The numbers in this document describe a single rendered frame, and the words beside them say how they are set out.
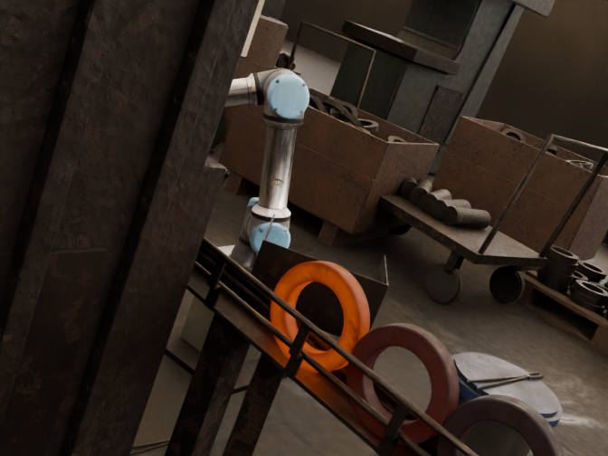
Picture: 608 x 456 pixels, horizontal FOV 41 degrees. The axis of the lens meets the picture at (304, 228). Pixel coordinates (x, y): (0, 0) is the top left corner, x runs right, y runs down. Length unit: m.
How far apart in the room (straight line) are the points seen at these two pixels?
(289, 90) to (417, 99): 4.69
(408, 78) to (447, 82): 0.50
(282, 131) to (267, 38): 3.34
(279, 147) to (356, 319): 1.08
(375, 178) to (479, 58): 3.39
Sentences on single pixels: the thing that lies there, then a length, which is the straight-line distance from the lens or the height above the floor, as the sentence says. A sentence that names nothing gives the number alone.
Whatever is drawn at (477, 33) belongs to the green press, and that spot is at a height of 1.29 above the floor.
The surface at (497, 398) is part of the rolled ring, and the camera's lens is 1.23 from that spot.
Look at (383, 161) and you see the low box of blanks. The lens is 4.11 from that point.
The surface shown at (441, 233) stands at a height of 0.32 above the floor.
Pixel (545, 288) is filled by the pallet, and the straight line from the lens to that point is 4.62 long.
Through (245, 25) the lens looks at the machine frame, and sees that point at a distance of 1.32.
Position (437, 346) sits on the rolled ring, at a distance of 1.26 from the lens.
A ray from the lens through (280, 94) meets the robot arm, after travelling 2.28.
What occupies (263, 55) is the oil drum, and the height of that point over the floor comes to 0.65.
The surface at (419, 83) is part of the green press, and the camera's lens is 6.88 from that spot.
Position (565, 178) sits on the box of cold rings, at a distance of 5.34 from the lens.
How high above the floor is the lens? 1.21
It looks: 16 degrees down
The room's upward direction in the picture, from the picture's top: 21 degrees clockwise
